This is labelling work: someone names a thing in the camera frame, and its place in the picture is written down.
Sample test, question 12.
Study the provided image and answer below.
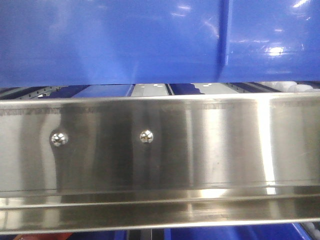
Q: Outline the large blue plastic bin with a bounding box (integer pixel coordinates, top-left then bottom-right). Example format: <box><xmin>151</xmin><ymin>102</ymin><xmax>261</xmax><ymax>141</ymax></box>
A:
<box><xmin>0</xmin><ymin>0</ymin><xmax>320</xmax><ymax>88</ymax></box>

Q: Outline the roller track shelf bed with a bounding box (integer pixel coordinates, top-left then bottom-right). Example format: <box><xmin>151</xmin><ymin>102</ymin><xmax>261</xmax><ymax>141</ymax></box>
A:
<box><xmin>0</xmin><ymin>81</ymin><xmax>320</xmax><ymax>100</ymax></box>

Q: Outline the right round-head rail screw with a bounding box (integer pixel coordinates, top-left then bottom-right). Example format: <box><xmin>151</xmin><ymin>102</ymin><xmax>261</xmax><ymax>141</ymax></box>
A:
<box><xmin>139</xmin><ymin>129</ymin><xmax>154</xmax><ymax>144</ymax></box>

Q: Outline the round-head rail screw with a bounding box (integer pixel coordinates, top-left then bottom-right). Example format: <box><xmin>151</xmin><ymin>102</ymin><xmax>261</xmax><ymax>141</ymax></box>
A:
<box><xmin>50</xmin><ymin>132</ymin><xmax>69</xmax><ymax>147</ymax></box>
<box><xmin>139</xmin><ymin>129</ymin><xmax>154</xmax><ymax>144</ymax></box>

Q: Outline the stainless steel shelf rail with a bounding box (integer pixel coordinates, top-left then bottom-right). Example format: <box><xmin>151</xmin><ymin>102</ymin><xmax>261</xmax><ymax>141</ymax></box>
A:
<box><xmin>0</xmin><ymin>92</ymin><xmax>320</xmax><ymax>235</ymax></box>

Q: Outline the left round-head rail screw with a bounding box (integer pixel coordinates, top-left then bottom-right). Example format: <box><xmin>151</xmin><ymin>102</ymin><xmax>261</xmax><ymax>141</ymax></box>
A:
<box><xmin>50</xmin><ymin>132</ymin><xmax>69</xmax><ymax>147</ymax></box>

